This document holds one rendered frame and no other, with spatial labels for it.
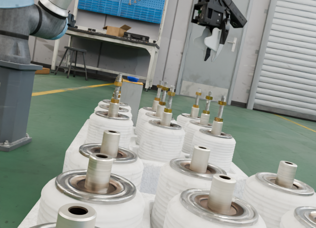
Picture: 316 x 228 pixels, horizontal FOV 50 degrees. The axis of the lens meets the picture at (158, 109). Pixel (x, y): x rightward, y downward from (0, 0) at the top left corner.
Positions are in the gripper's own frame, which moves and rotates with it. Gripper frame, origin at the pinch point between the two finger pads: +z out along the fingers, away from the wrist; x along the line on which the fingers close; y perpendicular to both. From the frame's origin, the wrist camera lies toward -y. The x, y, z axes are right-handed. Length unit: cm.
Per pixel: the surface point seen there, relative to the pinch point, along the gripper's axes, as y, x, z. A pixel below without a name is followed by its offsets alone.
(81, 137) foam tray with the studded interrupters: 35.9, 6.8, 25.4
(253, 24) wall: -337, -385, -101
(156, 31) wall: -196, -468, -59
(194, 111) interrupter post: 2.1, 0.4, 16.2
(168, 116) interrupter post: 20.9, 18.6, 16.0
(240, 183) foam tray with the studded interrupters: 7.5, 30.6, 26.4
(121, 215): 46, 58, 19
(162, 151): 22.3, 22.0, 23.1
